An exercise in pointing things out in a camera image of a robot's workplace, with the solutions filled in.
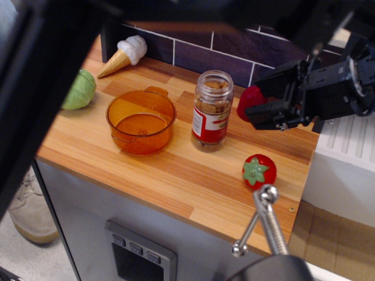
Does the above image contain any beige suede shoe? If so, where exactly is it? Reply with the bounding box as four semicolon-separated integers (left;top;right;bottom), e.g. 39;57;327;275
8;168;59;245

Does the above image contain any red toy strawberry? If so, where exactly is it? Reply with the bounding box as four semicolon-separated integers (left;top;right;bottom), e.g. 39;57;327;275
242;154;277;190

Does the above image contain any dark red dome cap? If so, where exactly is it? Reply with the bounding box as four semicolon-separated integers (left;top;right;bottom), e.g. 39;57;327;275
237;86;268;122

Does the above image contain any clear almond jar red label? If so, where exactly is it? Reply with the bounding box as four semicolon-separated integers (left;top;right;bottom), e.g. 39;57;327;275
192;70;234;152

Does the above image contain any green toy cabbage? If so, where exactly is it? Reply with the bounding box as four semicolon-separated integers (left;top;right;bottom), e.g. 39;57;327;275
61;68;96;110

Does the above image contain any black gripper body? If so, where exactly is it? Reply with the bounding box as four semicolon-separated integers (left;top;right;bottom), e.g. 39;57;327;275
296;57;359;123

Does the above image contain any metal clamp screw handle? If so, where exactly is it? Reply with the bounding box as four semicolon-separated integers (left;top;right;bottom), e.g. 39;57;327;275
231;184;290;257

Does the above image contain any orange transparent plastic pot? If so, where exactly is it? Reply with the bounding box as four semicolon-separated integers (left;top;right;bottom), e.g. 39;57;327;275
106;86;177;155

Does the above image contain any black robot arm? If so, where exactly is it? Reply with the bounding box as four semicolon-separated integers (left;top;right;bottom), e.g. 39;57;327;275
1;1;374;213

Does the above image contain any toy ice cream cone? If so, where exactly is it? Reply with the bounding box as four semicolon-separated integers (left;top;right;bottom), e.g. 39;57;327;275
97;35;147;79

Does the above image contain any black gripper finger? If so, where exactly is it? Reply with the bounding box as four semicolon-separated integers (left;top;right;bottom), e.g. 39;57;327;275
255;60;299;101
245;100;293;131

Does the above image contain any grey oven control panel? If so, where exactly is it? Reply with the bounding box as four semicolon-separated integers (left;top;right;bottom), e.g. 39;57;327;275
105;220;178;281

